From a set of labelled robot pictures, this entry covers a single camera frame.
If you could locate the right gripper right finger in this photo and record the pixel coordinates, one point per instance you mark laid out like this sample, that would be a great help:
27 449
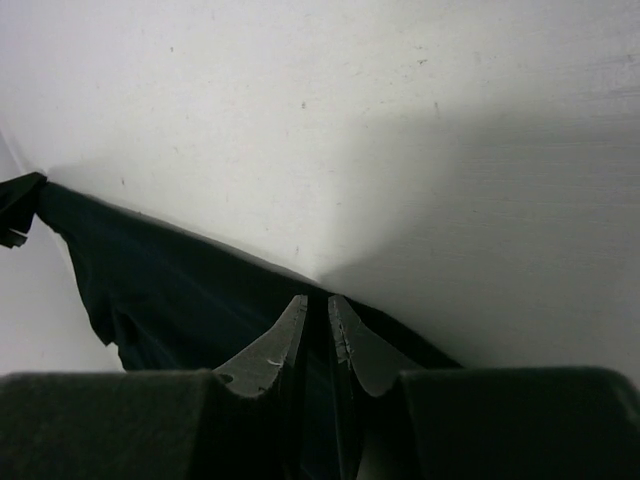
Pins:
450 415

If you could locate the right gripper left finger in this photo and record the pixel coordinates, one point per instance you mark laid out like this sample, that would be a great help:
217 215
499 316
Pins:
200 410

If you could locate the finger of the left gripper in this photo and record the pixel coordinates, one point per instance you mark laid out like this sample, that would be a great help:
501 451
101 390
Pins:
19 200

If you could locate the black t-shirt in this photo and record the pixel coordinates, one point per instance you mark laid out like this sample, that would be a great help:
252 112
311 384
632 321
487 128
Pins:
325 385

